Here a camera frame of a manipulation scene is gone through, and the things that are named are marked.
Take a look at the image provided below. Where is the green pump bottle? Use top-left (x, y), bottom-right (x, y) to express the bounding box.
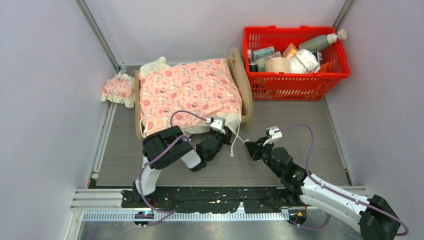
top-left (298, 29), bottom-right (347, 52)

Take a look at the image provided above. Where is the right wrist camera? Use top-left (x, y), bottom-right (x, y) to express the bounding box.
top-left (263, 126), bottom-right (283, 146)

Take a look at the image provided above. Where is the orange snack packet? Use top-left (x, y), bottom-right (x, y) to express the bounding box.
top-left (317, 60), bottom-right (335, 74)

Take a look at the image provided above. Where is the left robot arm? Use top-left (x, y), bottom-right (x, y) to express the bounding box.
top-left (132, 126), bottom-right (233, 207)

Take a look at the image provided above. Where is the orange small box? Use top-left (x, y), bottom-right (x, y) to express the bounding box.
top-left (282, 43), bottom-right (297, 60)

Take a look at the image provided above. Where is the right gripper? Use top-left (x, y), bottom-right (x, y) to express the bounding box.
top-left (244, 136), bottom-right (283, 177)

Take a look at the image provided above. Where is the small pink ruffled pillow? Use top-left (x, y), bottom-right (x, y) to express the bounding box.
top-left (101, 73), bottom-right (135, 109)

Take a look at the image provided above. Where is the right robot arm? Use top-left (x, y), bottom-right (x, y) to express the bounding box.
top-left (244, 137), bottom-right (401, 240)

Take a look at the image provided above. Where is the teal box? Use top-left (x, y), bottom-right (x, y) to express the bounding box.
top-left (252, 46), bottom-right (275, 61)

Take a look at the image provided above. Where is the beige tape roll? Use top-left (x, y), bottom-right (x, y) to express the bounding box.
top-left (264, 57), bottom-right (291, 74)

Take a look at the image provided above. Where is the red plastic basket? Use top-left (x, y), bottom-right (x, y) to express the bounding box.
top-left (242, 25), bottom-right (351, 102)

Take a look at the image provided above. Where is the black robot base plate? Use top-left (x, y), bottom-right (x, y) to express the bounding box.
top-left (120, 186), bottom-right (306, 214)

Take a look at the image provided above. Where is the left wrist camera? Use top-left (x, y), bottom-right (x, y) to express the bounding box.
top-left (209, 116), bottom-right (226, 135)

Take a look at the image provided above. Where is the pink unicorn mattress cushion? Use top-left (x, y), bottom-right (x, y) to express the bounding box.
top-left (137, 56), bottom-right (250, 158)

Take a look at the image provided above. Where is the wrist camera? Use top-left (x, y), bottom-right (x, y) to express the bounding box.
top-left (263, 126), bottom-right (283, 146)
top-left (209, 116), bottom-right (226, 135)

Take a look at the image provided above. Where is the white round pouch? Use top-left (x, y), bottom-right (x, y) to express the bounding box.
top-left (289, 49), bottom-right (321, 74)

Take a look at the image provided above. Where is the wooden pet bed frame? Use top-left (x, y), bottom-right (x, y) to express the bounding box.
top-left (134, 46), bottom-right (254, 143)

